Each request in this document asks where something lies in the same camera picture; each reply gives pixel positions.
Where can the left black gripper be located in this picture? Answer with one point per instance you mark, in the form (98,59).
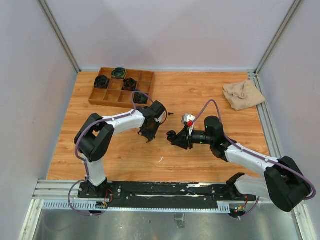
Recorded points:
(151,135)

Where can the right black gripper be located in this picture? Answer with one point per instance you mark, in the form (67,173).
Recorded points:
(183,139)

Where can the black round charging case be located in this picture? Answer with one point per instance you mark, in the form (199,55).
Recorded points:
(171,135)

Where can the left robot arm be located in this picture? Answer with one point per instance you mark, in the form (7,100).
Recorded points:
(94,138)

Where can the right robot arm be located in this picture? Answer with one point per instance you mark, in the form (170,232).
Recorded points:
(280,179)

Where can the dark green rolled sock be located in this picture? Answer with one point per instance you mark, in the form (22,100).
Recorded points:
(140,98)

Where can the black orange rolled sock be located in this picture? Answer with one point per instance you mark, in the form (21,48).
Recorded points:
(129,84)

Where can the wooden compartment tray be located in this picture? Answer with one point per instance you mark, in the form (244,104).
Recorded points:
(121,87)

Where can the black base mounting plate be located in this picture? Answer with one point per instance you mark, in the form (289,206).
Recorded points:
(162,195)

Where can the beige cloth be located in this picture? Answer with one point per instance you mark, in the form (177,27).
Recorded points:
(243,95)

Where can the green yellow rolled sock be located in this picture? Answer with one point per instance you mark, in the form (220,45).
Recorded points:
(118,73)

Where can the black rolled sock left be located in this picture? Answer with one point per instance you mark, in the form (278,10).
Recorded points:
(101,82)

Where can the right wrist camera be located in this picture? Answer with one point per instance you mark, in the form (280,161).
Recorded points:
(188,120)

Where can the aluminium frame post right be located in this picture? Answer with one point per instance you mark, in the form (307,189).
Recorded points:
(293,9)

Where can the aluminium frame post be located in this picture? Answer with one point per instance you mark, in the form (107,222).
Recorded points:
(44,6)
(293,9)

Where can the aluminium frame post left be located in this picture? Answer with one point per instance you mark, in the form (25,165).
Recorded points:
(44,6)

